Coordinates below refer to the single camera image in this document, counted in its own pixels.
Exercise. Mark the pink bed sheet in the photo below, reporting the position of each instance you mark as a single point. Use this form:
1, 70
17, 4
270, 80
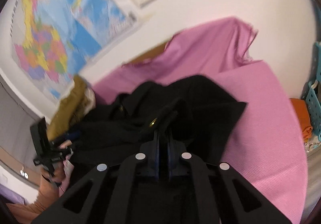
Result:
266, 146

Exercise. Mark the left hand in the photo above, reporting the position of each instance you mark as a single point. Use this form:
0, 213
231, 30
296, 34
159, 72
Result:
55, 173

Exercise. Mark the black knit cardigan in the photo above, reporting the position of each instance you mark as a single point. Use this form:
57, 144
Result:
194, 110

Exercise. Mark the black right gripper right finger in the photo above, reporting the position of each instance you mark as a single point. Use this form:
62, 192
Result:
207, 193

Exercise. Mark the colourful wall map poster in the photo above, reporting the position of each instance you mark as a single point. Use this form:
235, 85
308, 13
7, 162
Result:
52, 40

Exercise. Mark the blue perforated plastic basket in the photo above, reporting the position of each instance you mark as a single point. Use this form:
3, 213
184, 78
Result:
312, 98

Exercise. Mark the mustard yellow folded garment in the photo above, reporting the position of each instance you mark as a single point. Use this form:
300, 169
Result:
80, 101

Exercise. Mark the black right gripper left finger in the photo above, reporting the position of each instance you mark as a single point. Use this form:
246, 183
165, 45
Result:
124, 193

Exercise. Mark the orange sleeved left forearm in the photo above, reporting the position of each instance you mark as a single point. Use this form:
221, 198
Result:
47, 195

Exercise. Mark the orange folded cloth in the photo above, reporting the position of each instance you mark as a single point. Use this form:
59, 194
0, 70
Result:
302, 113

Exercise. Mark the grey wooden door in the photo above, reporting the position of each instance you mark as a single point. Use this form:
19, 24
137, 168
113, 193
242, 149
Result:
15, 131

